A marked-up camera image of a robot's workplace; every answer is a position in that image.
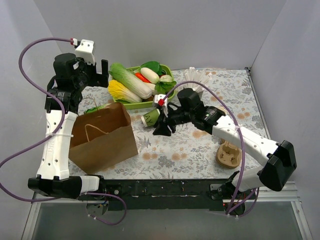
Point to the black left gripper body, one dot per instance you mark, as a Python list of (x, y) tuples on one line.
[(94, 74)]

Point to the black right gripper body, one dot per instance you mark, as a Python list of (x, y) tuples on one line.
[(167, 117)]

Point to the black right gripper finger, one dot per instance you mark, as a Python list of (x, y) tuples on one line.
[(162, 129), (161, 120)]

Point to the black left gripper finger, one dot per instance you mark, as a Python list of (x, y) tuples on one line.
[(102, 80), (104, 66)]

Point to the green paper coffee cup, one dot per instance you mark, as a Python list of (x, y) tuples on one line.
[(150, 118)]

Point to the brown paper bag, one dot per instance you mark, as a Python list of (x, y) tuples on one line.
[(102, 138)]

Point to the brown cardboard cup carrier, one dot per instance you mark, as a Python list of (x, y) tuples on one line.
[(228, 155)]

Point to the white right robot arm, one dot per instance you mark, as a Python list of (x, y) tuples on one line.
[(277, 160)]

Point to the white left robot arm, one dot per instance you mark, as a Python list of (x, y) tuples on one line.
[(72, 75)]

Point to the yellow napa cabbage toy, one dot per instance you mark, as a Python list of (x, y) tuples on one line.
[(118, 91)]

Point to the green napa cabbage toy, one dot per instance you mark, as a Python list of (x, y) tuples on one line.
[(129, 80)]

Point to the small green cabbage toy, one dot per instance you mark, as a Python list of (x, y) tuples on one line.
[(95, 109)]

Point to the bok choy toy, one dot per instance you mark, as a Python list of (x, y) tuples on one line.
[(165, 84)]

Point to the white wrapped straws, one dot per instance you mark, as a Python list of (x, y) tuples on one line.
[(201, 76)]

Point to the green plastic tray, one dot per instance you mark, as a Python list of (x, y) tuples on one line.
[(143, 104)]

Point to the white radish toy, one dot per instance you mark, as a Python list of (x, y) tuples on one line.
[(150, 75)]

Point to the green leafy vegetable toy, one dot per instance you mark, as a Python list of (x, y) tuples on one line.
[(154, 66)]

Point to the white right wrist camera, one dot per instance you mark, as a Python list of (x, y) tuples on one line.
[(160, 101)]

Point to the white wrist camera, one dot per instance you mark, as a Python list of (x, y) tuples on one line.
[(160, 101), (85, 50)]

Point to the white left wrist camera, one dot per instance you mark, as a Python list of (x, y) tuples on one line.
[(85, 50)]

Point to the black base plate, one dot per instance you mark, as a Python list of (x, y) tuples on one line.
[(177, 194)]

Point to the aluminium frame rail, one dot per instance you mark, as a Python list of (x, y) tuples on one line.
[(271, 216)]

